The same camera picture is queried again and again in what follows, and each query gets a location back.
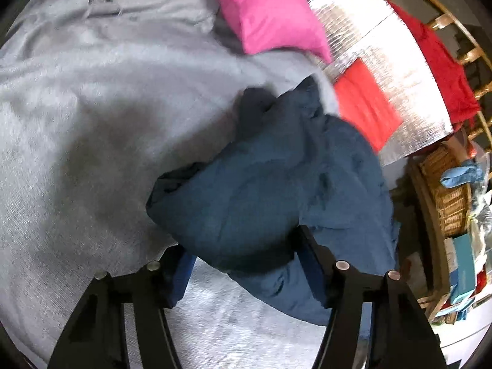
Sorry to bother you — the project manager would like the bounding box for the wicker basket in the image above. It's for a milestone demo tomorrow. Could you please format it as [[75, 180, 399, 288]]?
[[407, 142, 492, 323]]

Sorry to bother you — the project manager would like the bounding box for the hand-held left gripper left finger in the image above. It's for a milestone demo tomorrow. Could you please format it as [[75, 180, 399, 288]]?
[[46, 244, 196, 369]]

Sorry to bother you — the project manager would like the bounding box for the wooden headboard rail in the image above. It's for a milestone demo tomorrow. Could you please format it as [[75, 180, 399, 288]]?
[[284, 0, 492, 143]]

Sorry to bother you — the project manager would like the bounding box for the silver foil mat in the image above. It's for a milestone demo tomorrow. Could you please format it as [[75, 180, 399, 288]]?
[[305, 0, 456, 166]]

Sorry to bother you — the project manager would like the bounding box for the dark blue zip jacket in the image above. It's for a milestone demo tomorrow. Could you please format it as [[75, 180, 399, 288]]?
[[145, 76, 400, 325]]

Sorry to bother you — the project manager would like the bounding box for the teal box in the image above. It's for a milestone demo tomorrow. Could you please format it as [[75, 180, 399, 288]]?
[[444, 234, 477, 308]]

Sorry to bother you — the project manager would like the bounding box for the grey blanket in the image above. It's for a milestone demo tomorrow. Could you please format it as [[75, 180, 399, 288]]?
[[0, 0, 381, 369]]

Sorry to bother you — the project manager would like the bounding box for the light blue cloth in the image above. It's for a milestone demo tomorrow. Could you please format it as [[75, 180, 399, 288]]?
[[440, 160, 486, 189]]

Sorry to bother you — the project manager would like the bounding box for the red pillow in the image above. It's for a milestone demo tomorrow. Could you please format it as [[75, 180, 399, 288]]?
[[332, 58, 403, 152]]

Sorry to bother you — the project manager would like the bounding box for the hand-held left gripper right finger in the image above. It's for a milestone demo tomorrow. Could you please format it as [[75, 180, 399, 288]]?
[[294, 225, 448, 369]]

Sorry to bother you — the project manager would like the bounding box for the red cloth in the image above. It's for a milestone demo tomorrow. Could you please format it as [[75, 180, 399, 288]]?
[[386, 0, 483, 131]]

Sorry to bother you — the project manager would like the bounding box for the pink pillow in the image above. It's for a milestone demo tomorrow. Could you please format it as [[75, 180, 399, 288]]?
[[196, 0, 333, 64]]

